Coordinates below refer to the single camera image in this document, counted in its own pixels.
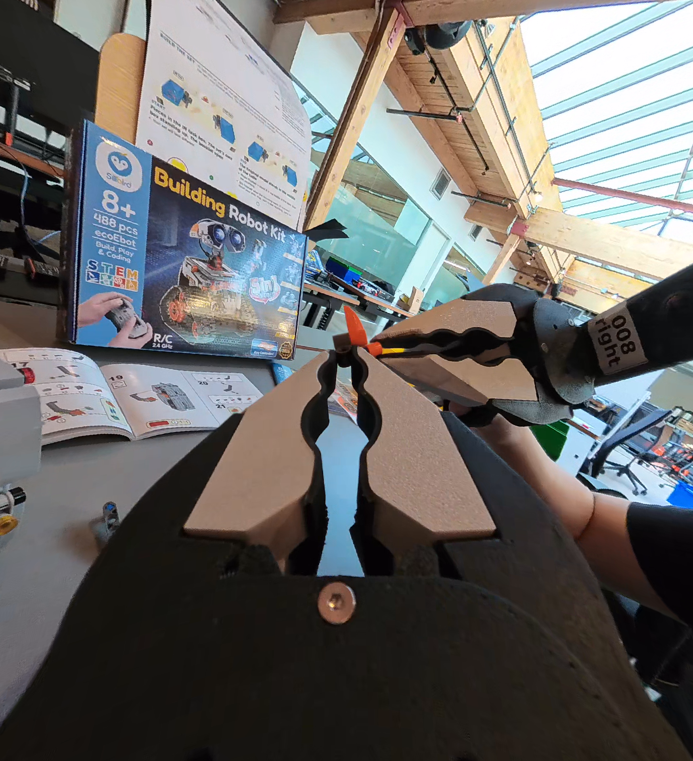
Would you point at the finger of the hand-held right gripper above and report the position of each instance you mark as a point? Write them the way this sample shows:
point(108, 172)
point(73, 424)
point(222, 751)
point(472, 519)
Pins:
point(483, 380)
point(453, 324)

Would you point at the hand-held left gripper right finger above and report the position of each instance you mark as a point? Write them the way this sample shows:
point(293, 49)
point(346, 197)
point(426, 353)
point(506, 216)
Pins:
point(424, 475)

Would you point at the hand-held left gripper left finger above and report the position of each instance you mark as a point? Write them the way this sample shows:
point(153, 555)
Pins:
point(257, 475)

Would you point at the orange claw piece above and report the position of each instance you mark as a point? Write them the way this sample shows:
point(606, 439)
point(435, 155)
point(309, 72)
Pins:
point(374, 349)
point(355, 327)

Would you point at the grey connector with blue pins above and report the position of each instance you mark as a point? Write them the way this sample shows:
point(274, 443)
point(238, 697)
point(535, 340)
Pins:
point(342, 348)

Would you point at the grey angled beam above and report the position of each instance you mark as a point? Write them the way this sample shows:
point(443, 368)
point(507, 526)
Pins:
point(108, 523)

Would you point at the person's right forearm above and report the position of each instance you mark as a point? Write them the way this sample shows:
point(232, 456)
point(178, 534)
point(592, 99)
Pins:
point(608, 535)

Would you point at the person's right hand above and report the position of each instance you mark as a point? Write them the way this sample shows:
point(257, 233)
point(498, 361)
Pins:
point(513, 446)

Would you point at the cardboard box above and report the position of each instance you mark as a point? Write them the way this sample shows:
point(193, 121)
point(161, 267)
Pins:
point(415, 299)

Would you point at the red toy car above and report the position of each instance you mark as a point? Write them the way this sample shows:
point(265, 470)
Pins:
point(369, 286)

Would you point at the orange sticker sheet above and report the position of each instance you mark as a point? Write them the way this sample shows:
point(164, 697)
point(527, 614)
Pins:
point(343, 401)

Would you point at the long wooden table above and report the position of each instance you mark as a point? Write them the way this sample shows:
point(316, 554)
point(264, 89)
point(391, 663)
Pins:
point(346, 292)

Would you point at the black office chair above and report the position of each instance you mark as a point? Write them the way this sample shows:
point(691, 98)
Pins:
point(626, 452)

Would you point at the open instruction booklet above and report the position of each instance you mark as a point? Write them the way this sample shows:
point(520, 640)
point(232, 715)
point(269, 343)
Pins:
point(144, 404)

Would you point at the black paper flap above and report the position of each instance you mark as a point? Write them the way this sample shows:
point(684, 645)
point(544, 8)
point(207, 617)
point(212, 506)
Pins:
point(326, 229)

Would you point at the robot kit box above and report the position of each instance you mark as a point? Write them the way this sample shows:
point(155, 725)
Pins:
point(204, 285)

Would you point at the wooden column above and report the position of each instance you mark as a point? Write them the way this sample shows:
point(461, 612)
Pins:
point(352, 119)

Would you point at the grey robot model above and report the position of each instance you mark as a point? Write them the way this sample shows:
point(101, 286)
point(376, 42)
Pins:
point(1, 428)

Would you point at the printed instruction board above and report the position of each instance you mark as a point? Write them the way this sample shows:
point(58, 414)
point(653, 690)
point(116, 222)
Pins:
point(221, 89)

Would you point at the black computer monitor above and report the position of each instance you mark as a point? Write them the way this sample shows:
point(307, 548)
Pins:
point(25, 59)

